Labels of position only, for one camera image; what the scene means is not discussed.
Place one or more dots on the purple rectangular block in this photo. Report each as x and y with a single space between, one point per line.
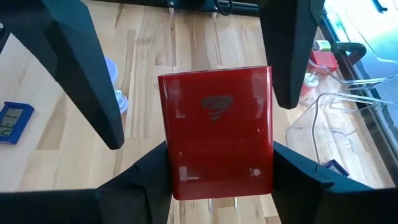
336 168

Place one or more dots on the clear plastic bin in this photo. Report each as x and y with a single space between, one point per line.
367 81
357 98

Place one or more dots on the red wall charger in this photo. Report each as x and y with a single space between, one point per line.
217 140

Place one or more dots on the small white cube charger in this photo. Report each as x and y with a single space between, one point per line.
311 80

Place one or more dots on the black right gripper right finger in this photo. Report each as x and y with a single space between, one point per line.
311 199

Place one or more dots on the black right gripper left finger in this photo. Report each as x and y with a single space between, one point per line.
109 202

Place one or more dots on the black digital clock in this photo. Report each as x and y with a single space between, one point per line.
14 121

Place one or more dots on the red rectangular power block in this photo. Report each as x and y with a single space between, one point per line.
325 60

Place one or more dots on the lavender sand hourglass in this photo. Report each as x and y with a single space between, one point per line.
119 96

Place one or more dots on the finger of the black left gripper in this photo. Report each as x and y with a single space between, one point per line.
289 46
77 62

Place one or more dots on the green wall charger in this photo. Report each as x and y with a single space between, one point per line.
322 45

